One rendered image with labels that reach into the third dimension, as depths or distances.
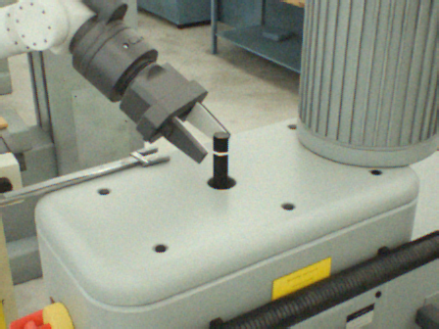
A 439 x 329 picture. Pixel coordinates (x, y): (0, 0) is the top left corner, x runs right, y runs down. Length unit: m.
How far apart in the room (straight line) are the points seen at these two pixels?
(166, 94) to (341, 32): 0.23
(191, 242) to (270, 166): 0.20
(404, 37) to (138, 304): 0.44
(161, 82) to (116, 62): 0.06
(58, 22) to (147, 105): 0.15
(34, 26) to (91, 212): 0.24
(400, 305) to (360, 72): 0.37
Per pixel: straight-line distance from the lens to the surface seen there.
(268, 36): 7.17
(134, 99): 0.80
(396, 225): 0.89
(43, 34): 0.84
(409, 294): 1.04
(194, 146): 0.79
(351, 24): 0.83
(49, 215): 0.80
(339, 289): 0.81
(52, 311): 0.80
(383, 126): 0.87
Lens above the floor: 2.30
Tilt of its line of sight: 27 degrees down
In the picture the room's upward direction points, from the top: straight up
